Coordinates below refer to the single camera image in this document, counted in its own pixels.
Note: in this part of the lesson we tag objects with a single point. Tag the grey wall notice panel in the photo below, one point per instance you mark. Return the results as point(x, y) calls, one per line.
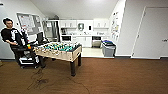
point(28, 22)

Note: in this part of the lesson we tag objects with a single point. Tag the blue lidded recycling bin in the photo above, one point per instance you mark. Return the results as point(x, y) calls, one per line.
point(107, 42)

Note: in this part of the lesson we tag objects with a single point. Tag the black monitor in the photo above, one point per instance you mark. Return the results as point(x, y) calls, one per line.
point(40, 37)

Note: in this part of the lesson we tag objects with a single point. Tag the black wheeled cart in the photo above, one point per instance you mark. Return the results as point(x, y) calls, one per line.
point(28, 60)

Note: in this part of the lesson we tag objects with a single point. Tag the white door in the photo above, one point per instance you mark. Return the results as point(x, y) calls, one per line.
point(150, 33)

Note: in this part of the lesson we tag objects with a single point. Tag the grey trash bin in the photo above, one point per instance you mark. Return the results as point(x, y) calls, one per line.
point(109, 51)

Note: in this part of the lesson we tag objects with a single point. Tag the black microwave oven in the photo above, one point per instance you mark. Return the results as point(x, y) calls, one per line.
point(66, 38)

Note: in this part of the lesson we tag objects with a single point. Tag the white base cabinet with doors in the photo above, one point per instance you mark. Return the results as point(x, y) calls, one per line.
point(84, 41)

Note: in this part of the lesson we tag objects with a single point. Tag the yellow wall poster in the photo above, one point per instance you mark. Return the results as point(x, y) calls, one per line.
point(117, 29)

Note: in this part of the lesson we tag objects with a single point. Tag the white wall cabinet three doors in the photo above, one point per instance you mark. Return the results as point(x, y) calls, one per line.
point(101, 23)

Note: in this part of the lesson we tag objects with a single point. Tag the red white wall poster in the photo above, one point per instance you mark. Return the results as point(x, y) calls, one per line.
point(115, 18)

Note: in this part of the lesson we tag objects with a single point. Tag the white wall cabinet two doors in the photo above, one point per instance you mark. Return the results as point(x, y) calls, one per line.
point(68, 23)

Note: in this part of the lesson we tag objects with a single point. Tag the green foosball table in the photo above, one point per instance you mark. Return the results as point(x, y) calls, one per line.
point(58, 50)

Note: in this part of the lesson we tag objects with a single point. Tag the person in black shirt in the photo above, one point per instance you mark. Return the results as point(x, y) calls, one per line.
point(10, 36)

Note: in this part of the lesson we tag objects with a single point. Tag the stainless steel refrigerator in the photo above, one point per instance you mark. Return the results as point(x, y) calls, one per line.
point(52, 30)

